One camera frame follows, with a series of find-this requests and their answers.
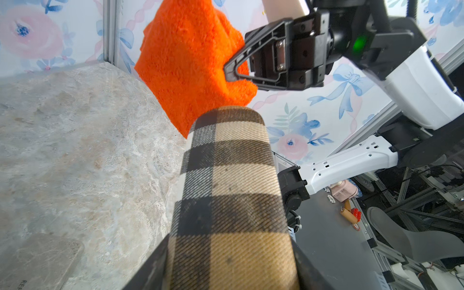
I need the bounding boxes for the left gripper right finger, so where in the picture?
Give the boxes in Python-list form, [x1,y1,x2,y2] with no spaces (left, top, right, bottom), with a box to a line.
[291,239,334,290]

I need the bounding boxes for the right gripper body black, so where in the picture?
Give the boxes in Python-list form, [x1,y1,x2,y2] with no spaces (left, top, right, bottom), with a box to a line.
[249,8,343,91]

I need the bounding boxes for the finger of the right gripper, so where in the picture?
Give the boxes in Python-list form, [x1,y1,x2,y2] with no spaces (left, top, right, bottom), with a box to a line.
[224,19,293,91]

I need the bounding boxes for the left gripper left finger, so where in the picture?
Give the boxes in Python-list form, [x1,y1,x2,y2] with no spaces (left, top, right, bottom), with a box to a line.
[123,234,170,290]

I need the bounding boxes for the brown plaid eyeglass case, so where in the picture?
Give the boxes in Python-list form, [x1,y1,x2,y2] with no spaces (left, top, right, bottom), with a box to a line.
[163,106,300,290]

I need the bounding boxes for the orange microfiber cloth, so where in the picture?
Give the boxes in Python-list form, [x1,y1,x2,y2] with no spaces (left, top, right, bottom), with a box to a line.
[135,1,257,137]

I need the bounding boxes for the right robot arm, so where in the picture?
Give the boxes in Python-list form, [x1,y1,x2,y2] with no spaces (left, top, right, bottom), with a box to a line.
[224,1,464,214]

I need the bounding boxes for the grey stone-pattern eyeglass case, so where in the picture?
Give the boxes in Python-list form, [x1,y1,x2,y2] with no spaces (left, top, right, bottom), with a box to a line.
[1,234,84,290]

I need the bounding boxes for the small wooden red toy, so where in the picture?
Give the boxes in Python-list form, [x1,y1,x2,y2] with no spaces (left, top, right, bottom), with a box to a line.
[340,199,362,232]

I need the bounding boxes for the grey office chair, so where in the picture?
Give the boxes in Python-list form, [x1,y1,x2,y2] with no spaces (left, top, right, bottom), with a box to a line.
[366,207,464,263]

